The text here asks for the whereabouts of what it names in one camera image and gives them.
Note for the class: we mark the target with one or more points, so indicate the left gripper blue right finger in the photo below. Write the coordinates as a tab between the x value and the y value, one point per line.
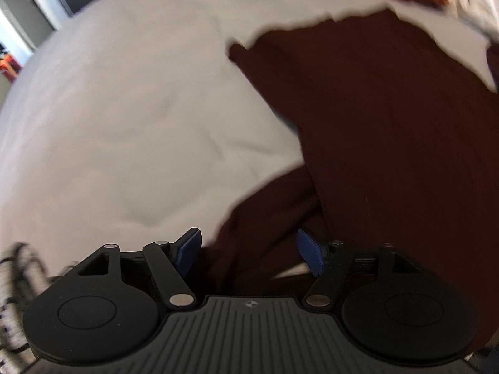
312	253

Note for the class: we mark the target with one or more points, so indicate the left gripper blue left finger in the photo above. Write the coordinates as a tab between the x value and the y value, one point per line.
186	249

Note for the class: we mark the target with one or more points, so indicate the dark red sweater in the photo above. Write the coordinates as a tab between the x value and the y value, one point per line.
400	146

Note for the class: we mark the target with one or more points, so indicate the grey bed sheet mattress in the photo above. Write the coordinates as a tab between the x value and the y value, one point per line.
130	125

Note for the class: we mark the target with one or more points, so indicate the grey striped folded garment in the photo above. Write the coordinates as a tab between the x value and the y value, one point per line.
23	277

